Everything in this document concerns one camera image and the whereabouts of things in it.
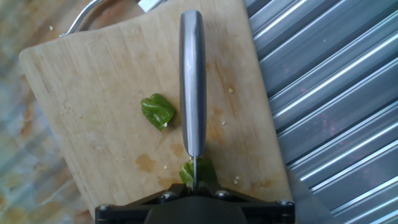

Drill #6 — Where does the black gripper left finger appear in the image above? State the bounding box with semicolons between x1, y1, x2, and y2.
94;182;191;224

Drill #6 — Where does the bamboo cutting board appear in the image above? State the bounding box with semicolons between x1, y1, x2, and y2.
18;0;293;219

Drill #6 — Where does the green chili pepper piece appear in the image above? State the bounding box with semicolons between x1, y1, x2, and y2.
141;93;177;133

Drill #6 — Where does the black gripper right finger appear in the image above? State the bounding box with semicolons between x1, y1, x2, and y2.
198;182;296;224

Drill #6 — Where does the steel kitchen knife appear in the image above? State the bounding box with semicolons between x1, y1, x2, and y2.
178;9;208;193

